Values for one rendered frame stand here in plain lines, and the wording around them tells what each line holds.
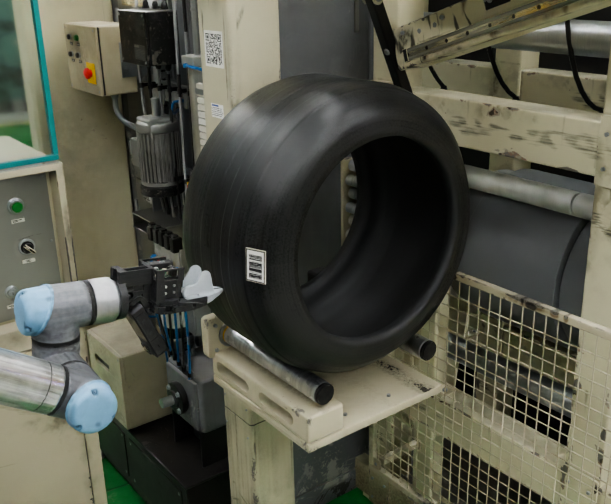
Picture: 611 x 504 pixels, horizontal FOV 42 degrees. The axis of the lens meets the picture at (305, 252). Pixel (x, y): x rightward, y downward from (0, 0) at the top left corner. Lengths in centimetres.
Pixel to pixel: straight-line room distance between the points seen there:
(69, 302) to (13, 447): 82
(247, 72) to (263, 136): 32
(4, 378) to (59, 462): 99
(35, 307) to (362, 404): 74
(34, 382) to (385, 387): 84
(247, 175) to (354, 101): 23
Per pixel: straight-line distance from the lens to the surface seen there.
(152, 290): 136
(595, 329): 164
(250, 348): 168
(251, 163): 137
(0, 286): 194
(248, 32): 168
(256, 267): 135
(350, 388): 174
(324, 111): 139
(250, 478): 207
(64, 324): 129
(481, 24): 167
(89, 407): 119
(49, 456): 210
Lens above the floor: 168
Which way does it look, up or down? 20 degrees down
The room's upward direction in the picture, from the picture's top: 1 degrees counter-clockwise
